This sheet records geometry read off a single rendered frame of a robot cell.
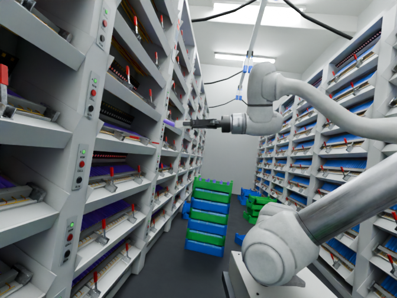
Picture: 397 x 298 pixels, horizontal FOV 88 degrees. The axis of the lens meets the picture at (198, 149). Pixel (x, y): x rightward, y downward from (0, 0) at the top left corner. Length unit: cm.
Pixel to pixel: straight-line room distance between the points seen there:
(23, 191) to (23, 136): 15
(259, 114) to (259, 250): 49
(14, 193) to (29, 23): 35
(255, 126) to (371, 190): 42
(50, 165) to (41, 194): 7
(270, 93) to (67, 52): 65
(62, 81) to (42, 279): 49
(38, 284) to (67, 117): 41
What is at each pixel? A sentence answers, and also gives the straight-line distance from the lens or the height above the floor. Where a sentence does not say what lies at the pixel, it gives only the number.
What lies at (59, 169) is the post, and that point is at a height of 64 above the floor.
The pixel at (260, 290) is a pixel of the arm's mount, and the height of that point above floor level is 30.
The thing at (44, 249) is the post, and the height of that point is 44.
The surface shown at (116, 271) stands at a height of 15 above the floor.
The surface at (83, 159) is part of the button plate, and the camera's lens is 65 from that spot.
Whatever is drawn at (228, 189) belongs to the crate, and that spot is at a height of 50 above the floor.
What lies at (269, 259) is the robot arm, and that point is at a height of 48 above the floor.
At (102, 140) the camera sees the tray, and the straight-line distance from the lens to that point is 72.
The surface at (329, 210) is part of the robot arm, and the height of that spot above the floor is 62.
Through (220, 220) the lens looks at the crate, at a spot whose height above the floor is 26.
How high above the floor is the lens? 72
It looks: 2 degrees up
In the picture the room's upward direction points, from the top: 8 degrees clockwise
